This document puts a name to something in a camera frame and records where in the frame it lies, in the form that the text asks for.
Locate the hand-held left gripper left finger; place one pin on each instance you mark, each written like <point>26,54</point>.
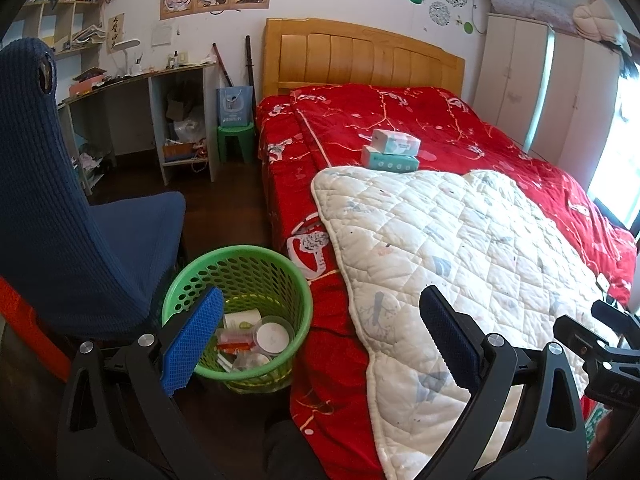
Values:
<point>192,340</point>

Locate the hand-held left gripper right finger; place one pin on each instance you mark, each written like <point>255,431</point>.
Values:
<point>447,335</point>

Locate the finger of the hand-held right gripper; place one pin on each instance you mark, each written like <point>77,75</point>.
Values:
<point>585,337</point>
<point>617,317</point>

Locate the orange snack wrapper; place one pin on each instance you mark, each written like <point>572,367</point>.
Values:
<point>234,346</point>

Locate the white paper cup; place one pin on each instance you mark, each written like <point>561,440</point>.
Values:
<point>242,321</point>

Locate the green plastic basket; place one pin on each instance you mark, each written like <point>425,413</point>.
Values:
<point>250,265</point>

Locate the white quilted mat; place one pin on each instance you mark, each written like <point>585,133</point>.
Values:
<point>450,240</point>

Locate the dark cloth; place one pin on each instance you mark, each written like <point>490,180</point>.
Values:
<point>290,450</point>

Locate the blue knit chair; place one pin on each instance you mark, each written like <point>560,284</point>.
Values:
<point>75,240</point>

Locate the bright window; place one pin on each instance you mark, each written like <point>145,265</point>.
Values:
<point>620,150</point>

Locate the orange red board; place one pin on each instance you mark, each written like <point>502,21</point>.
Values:
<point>25,330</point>

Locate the teal tissue pack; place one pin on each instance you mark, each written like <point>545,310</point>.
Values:
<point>390,161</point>

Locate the white tissue pack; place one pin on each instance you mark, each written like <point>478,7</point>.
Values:
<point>395,141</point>

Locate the green plastic stool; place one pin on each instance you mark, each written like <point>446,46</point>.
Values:
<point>235,135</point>

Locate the red patterned blanket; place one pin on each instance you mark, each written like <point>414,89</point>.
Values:
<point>400,110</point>

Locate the white desk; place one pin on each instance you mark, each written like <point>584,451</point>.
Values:
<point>156,110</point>

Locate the blue paper bag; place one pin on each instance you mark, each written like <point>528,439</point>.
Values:
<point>234,106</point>

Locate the white wardrobe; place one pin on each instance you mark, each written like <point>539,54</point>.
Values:
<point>515,75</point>

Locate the pink box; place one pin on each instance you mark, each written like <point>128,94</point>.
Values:
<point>86,86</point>

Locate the black sword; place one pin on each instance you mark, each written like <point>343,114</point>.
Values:
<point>250,70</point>

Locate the wooden stick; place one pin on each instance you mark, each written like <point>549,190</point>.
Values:
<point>222,65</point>

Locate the wooden bed headboard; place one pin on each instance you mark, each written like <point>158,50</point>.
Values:
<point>350,55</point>

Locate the white desk lamp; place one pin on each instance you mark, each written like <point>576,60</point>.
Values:
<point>127,50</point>

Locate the beige pillow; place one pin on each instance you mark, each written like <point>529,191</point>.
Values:
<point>597,17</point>

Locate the grey folded blanket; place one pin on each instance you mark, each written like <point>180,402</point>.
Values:
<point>530,10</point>

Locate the small patterned circle sticker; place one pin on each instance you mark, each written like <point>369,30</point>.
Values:
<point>440,13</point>

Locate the white bookshelf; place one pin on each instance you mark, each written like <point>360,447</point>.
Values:
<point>75,5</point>

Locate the white wall paper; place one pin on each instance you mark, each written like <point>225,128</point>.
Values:
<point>162,37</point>

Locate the calligraphy wall paper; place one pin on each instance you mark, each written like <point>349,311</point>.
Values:
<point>115,32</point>

